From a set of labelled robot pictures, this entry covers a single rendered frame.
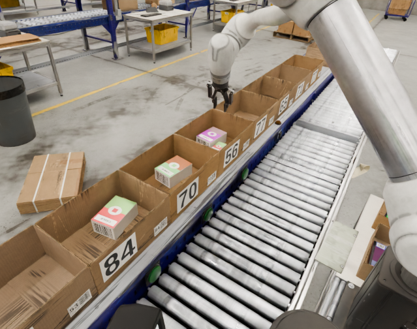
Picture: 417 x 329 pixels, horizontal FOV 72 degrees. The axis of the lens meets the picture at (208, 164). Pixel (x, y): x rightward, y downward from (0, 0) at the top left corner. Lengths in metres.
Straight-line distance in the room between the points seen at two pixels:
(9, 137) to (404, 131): 3.59
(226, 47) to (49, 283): 1.06
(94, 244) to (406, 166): 1.06
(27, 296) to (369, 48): 1.20
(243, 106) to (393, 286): 1.54
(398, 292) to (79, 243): 1.10
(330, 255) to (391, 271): 0.44
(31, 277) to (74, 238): 0.19
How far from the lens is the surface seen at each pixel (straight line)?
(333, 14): 0.68
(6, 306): 1.23
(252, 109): 2.17
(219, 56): 1.19
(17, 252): 1.22
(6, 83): 4.00
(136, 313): 0.33
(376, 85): 0.66
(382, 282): 1.06
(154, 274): 1.21
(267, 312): 1.26
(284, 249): 1.45
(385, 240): 1.66
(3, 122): 3.68
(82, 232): 1.32
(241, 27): 1.27
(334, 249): 1.52
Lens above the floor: 1.84
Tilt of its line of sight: 37 degrees down
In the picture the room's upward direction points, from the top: 3 degrees clockwise
